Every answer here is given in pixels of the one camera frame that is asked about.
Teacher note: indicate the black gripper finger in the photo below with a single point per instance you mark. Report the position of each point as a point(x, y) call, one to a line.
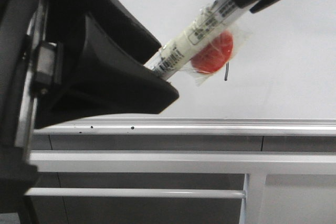
point(119, 24)
point(97, 77)

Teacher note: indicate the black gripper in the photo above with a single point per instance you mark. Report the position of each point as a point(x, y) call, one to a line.
point(21, 29)

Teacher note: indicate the red round magnet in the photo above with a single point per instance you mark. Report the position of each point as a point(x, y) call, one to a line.
point(215, 55)

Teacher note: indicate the white black whiteboard marker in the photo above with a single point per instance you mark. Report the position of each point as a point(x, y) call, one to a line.
point(176, 55)

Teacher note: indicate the white round stand crossbar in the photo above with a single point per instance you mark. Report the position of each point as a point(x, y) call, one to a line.
point(145, 193)

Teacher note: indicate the black marker stroke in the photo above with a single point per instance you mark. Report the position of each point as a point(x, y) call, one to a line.
point(226, 71)

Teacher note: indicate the whiteboard with aluminium frame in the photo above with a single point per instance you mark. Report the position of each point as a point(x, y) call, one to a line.
point(282, 80)

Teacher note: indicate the white metal stand frame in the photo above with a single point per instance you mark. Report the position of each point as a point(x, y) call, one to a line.
point(254, 166)

